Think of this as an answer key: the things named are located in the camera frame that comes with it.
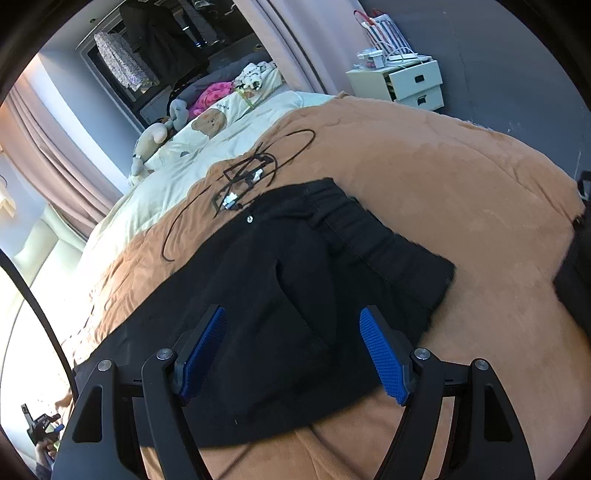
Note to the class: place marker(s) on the hanging black clothes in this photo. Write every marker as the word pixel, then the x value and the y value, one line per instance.
pixel 185 40

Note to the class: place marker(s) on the white bedside drawer cabinet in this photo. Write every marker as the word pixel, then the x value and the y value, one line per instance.
pixel 417 84

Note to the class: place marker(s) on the pink curtain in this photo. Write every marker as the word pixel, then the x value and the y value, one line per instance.
pixel 42 152

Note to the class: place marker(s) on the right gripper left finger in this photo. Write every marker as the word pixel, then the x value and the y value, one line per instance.
pixel 100 440

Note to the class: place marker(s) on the beige plush toy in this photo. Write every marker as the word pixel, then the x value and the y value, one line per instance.
pixel 150 140

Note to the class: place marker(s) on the black pants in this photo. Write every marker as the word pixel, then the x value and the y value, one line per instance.
pixel 293 273

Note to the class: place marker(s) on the white patterned garment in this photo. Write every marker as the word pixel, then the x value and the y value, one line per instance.
pixel 257 80

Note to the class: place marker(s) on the brown fleece blanket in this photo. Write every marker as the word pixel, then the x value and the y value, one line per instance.
pixel 498 209

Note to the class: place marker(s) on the hanging floral garment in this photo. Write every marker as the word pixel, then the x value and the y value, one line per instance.
pixel 127 67

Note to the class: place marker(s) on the grey plush elephant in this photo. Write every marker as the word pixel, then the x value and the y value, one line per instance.
pixel 177 116

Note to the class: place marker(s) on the cream bear print duvet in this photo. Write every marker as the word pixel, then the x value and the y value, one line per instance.
pixel 180 163

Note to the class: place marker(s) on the pink garment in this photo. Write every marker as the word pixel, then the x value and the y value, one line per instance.
pixel 213 93

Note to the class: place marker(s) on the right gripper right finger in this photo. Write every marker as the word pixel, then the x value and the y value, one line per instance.
pixel 486 440

